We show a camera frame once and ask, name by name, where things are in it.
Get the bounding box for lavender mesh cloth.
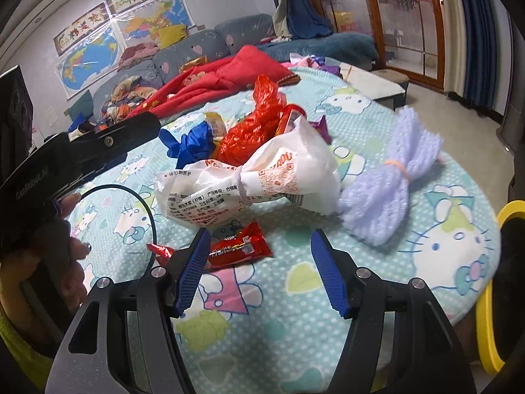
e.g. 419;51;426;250
337;105;445;248

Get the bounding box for white printed plastic bag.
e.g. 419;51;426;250
154;114;342;230

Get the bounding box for person's left hand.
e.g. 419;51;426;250
57;193;93;308

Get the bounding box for yellow snack packet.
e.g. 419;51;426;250
203;112;227;137

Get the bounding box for cartoon cat printed blanket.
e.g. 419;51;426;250
68;66;503;372

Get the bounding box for colourful clothes pile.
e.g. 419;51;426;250
99;75;165;124

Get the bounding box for blue curtain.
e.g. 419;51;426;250
452;0;512;120
262;0;334;38

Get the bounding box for pink and purple clothes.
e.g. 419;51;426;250
288;52;342;76

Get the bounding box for country map poster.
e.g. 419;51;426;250
117;0;198;47

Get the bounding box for red garment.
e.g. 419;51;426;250
123;45;300;120

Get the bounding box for blue fluffy blanket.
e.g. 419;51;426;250
258;32;381;66

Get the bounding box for purple candy wrapper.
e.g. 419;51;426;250
307;116;333;145

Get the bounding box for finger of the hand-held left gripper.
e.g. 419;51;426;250
61;113;161;185

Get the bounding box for red plastic bag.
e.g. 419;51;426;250
213;75;288;165

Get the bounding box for grey heart print sofa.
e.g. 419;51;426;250
92;13;276;121

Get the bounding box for wooden glass sliding door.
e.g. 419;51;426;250
299;0;449;93

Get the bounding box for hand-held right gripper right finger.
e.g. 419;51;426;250
310;229;478;394

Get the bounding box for blue plastic bag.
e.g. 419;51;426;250
158;125;223;163

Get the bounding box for yellow trash bin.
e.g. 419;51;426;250
475;200;525;377

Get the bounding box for red candy tube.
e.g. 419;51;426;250
272;104;306;137

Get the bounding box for world map poster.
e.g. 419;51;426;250
55;28;120;100

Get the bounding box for grey standing air conditioner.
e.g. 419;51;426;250
495;16;525;154

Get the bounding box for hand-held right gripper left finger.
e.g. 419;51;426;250
45;228;212;394

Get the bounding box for white coffee table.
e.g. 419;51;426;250
340;63;411;111

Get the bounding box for red snack wrapper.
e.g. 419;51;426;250
146;222;274;272

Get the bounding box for yellow cloth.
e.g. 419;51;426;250
157;25;190;49

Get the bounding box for black cable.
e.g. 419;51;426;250
77;185;158;274

